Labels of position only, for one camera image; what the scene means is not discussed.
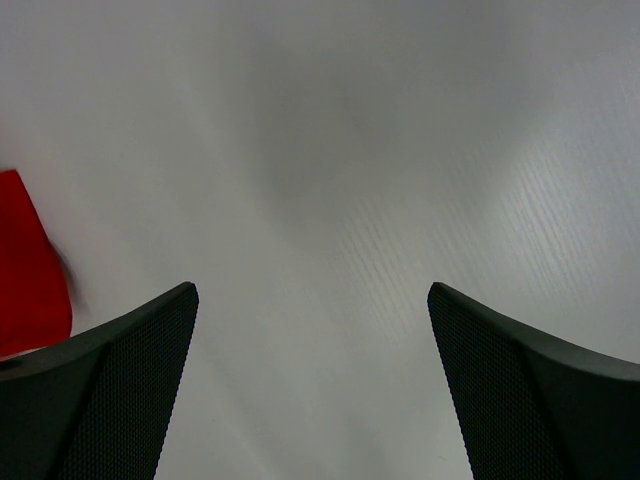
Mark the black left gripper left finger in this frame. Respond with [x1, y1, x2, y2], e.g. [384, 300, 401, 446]
[1, 282, 199, 480]

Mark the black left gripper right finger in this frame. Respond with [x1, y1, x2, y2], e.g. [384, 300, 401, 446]
[427, 282, 639, 480]

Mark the red folded t shirt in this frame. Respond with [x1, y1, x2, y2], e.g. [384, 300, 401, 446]
[1, 170, 72, 358]

